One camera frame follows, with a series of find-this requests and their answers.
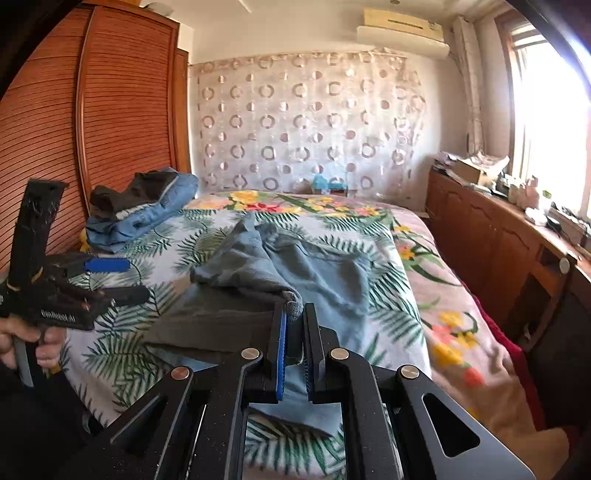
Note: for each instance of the person's left hand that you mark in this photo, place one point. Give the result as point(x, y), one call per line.
point(51, 350)

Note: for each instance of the grey box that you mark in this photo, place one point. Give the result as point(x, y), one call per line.
point(570, 226)

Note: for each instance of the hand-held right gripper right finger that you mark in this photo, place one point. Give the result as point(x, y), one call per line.
point(311, 369)

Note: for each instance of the person's left forearm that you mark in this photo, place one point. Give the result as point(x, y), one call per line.
point(32, 410)

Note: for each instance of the yellow plush toy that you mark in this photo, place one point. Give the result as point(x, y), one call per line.
point(84, 242)

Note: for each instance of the blue folded jeans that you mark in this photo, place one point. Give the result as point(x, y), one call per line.
point(138, 226)

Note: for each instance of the beige window curtain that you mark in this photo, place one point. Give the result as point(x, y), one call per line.
point(468, 83)

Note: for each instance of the circle pattern wall cloth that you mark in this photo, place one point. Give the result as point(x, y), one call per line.
point(304, 124)

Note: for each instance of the wooden cabinet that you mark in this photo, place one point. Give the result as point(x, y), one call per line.
point(480, 230)

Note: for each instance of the pink container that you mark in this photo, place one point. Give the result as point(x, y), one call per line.
point(530, 193)

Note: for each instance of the white round knob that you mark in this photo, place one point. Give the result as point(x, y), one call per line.
point(564, 264)

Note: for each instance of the grey folded pants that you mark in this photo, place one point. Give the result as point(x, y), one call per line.
point(134, 211)

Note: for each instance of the black folded pants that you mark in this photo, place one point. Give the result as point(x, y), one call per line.
point(111, 201)
point(154, 187)

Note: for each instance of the grey-blue t-shirt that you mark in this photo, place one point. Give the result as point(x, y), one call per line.
point(323, 277)

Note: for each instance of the white air conditioner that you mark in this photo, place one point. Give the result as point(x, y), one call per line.
point(401, 39)

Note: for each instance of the red bedding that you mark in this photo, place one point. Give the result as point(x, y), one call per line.
point(512, 360)

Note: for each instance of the teal plastic bag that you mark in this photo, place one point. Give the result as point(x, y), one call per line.
point(328, 183)

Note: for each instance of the leaf print bed sheet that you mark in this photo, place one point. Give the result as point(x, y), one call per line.
point(138, 369)

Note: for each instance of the stack of papers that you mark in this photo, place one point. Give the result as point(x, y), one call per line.
point(447, 162)

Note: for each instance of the wooden louvered wardrobe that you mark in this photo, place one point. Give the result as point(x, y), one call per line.
point(92, 115)

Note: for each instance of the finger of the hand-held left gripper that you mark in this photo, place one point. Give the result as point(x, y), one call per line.
point(106, 265)
point(124, 296)

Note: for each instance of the cardboard box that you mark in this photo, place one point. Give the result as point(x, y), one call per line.
point(480, 168)

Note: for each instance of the window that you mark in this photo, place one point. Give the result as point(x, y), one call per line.
point(554, 115)

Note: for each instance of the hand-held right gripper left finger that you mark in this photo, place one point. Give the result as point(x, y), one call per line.
point(280, 355)

